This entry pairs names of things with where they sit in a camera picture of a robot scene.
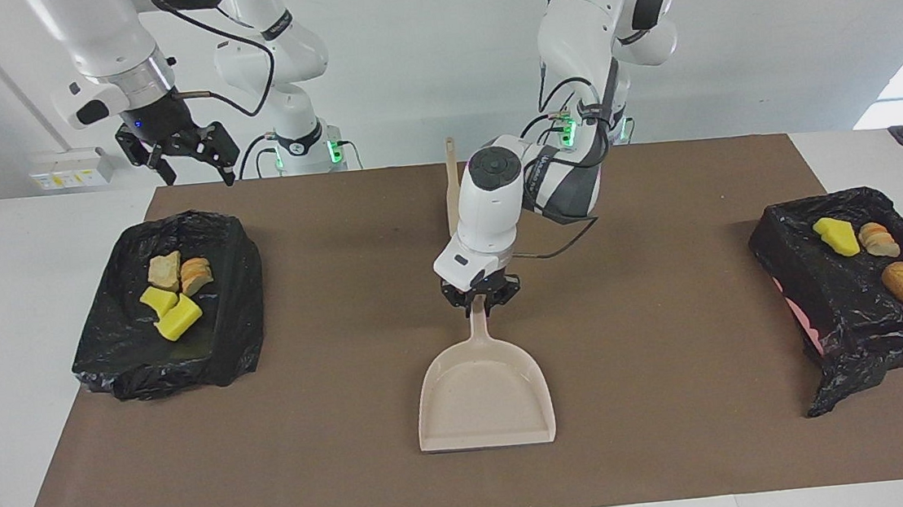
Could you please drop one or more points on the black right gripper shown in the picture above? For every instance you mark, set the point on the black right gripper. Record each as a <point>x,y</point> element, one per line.
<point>158,124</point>

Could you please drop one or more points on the white wall conduit pipe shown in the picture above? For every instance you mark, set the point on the white wall conduit pipe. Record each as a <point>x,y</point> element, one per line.
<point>4,76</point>

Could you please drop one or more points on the brown table mat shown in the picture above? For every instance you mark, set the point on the brown table mat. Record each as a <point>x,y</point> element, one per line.
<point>356,474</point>

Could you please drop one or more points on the yellow sponge green backing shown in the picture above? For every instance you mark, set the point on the yellow sponge green backing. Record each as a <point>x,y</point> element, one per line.
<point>838,236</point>

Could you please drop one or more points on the right black garbage bag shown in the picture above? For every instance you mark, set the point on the right black garbage bag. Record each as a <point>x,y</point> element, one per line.
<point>227,306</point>

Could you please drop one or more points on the small yellow sponge piece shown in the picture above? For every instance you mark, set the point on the small yellow sponge piece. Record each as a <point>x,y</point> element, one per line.
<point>158,299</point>

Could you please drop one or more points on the white wall socket box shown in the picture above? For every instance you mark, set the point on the white wall socket box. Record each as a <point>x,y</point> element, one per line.
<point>72,171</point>

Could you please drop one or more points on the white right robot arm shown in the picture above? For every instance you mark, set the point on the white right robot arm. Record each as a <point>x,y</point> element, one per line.
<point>115,46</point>

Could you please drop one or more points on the left black garbage bag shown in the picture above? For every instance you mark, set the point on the left black garbage bag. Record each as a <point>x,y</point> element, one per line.
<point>866,315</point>

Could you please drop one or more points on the black garbage bag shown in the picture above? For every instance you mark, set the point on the black garbage bag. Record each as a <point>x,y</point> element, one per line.
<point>227,306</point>
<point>866,315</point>

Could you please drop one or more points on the notched yellow sponge piece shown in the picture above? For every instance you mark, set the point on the notched yellow sponge piece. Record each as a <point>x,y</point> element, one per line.
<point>179,320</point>

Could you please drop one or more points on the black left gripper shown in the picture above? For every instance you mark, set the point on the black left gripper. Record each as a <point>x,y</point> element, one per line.
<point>480,286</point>

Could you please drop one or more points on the beige plastic dustpan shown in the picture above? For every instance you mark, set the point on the beige plastic dustpan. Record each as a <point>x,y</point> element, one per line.
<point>484,398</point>

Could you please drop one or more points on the small beige sponge scrap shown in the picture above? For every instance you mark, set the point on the small beige sponge scrap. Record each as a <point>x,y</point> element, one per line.
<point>879,241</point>

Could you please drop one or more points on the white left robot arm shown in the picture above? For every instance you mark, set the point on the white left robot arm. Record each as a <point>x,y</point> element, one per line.
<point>589,45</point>

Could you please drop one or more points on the beige brush black bristles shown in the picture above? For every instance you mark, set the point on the beige brush black bristles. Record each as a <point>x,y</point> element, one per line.
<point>453,192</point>

